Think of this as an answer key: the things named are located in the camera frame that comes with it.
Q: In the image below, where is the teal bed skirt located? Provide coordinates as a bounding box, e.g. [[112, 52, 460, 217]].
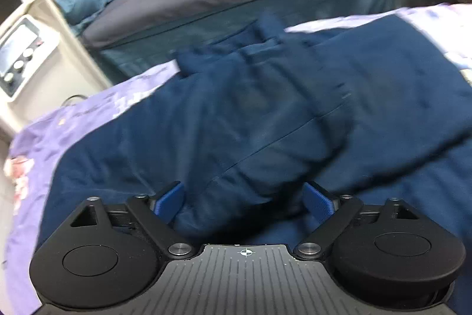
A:
[[81, 0, 395, 84]]

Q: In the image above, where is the white machine with control knobs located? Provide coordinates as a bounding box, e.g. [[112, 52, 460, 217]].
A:
[[1, 0, 111, 136]]

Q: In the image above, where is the navy blue padded jacket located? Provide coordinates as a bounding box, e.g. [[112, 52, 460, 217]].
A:
[[38, 15, 471, 242]]

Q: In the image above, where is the purple floral bed sheet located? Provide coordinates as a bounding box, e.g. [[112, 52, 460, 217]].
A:
[[5, 4, 471, 314]]

